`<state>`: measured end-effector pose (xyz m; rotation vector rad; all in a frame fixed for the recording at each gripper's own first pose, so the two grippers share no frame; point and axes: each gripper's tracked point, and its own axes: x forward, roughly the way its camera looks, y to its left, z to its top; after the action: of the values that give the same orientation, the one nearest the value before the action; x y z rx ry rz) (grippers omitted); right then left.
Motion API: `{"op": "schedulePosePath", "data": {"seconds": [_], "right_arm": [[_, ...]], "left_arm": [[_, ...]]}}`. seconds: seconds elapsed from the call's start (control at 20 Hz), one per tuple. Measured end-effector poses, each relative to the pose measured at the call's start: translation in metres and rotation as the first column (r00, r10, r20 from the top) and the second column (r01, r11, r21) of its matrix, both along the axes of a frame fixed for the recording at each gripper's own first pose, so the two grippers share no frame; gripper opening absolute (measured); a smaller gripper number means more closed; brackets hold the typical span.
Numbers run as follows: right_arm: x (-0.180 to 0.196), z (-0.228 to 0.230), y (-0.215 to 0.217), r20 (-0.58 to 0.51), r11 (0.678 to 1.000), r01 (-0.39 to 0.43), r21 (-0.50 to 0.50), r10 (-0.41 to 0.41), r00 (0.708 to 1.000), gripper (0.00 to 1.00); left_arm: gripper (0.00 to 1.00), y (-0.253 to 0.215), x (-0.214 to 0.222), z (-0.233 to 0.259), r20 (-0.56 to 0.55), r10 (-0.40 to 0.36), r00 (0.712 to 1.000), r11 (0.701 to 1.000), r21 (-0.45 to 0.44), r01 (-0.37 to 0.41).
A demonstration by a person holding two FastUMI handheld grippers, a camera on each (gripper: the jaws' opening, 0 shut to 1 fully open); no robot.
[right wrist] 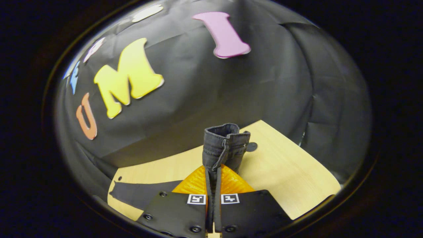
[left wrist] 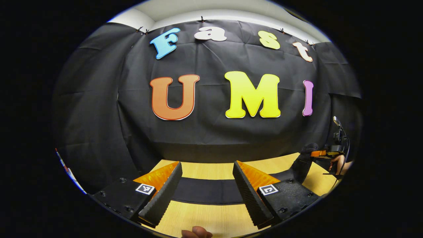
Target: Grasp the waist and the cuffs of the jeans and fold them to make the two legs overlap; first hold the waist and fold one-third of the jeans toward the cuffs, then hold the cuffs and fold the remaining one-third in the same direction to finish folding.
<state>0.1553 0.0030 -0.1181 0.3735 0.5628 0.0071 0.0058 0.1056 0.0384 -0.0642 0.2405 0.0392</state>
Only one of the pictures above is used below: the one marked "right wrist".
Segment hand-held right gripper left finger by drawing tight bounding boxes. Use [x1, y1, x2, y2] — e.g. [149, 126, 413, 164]
[137, 165, 214, 238]

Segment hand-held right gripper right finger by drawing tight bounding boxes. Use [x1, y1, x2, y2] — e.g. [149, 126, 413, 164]
[214, 164, 293, 238]

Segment black jeans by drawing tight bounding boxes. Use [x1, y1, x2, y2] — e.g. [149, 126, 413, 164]
[109, 123, 251, 212]

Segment black backdrop cloth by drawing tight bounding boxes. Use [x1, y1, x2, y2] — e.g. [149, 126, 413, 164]
[55, 0, 373, 199]

